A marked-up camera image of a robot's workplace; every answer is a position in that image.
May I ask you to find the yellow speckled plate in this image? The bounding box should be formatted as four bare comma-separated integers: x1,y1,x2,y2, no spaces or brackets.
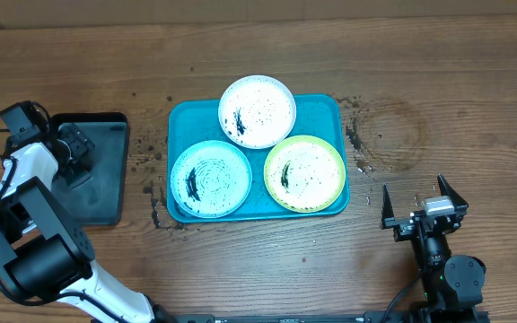
263,135,346,214

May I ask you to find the white speckled plate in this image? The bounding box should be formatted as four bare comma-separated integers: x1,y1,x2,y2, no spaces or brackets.
218,75,297,149

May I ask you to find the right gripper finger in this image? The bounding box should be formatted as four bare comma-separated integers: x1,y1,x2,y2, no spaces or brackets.
437,174,465,206
381,184,395,221

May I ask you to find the light blue speckled plate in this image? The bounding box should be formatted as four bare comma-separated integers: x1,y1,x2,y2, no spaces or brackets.
170,140,252,219

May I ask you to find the teal serving tray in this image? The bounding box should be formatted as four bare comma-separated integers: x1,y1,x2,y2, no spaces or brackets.
167,94,346,223

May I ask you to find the black water tray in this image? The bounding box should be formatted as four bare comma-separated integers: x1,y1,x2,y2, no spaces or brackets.
51,112,130,226

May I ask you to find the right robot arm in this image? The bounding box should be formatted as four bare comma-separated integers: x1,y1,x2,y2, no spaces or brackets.
381,175,487,322

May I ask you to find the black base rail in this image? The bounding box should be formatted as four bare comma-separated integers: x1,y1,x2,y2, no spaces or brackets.
91,310,491,323

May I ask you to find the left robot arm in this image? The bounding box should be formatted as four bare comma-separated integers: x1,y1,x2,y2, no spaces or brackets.
0,120,174,322

